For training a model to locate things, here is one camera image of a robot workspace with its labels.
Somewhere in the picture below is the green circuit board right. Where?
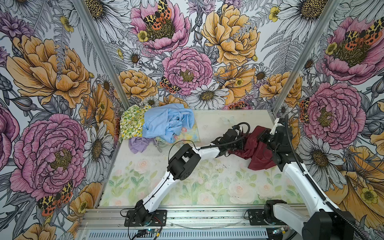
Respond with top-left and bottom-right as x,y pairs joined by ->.
272,227 -> 286,235

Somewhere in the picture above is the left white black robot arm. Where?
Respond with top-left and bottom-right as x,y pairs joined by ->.
126,122 -> 251,226

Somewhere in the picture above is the maroon cloth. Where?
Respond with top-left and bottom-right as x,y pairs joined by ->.
229,126 -> 276,171

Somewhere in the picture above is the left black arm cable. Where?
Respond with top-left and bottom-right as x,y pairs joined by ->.
119,121 -> 251,240

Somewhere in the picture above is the white ventilation grille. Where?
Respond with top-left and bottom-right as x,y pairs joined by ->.
83,228 -> 268,240

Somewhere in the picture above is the left aluminium corner post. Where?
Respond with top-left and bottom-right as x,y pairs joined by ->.
74,1 -> 131,110

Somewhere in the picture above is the green circuit board left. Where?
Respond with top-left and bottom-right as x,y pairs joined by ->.
137,228 -> 163,237

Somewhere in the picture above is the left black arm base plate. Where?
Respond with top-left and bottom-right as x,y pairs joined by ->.
124,210 -> 168,227

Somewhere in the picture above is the light blue cloth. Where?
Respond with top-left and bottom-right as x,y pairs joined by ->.
142,104 -> 195,144

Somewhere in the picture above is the aluminium corner post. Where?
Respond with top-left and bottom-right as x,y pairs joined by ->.
74,1 -> 131,110
272,1 -> 341,115

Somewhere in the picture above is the green circuit board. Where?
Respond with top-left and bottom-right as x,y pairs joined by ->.
272,227 -> 286,235
137,228 -> 163,237

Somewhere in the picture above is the yellow green lemon print cloth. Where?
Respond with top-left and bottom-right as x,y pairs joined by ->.
119,105 -> 152,143

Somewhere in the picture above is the aluminium front rail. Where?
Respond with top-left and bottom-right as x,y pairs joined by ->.
78,205 -> 334,230

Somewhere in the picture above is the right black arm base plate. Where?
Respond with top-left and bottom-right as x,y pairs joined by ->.
246,209 -> 285,226

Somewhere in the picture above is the right aluminium corner post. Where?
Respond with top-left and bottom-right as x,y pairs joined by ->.
272,1 -> 341,115

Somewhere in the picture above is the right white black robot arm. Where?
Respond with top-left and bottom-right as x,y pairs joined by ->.
259,118 -> 361,240

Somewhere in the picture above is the lavender purple cloth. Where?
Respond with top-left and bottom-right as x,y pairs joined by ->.
129,137 -> 156,154

